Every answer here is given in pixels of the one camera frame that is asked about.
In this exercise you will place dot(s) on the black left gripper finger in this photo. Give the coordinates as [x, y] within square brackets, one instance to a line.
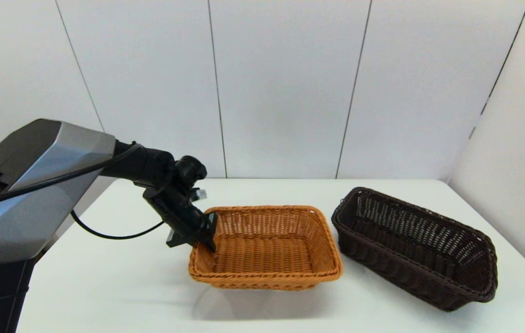
[211, 238]

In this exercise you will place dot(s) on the dark brown wicker basket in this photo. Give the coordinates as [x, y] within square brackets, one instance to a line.
[382, 264]

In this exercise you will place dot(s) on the orange wicker basket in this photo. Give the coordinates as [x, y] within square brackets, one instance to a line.
[267, 259]

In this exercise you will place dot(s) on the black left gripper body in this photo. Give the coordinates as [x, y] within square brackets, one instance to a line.
[179, 215]

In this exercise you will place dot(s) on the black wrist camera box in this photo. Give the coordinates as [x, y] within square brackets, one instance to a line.
[175, 239]

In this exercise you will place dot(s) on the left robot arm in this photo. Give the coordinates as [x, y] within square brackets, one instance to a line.
[35, 185]

